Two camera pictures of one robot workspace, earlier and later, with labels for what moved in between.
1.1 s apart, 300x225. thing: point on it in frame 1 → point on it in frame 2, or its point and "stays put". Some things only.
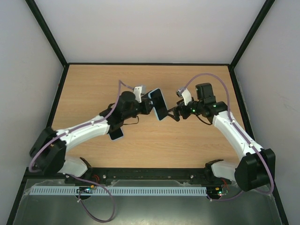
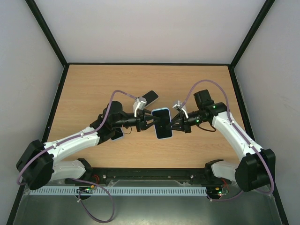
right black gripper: x=178 y=111 → x=183 y=122
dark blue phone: x=159 y=104 → x=162 y=131
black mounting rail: x=183 y=175 stays put
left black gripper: x=147 y=108 → x=141 y=120
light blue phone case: x=160 y=108 → x=161 y=131
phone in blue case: x=116 y=135 stays put
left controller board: x=85 y=190 stays put
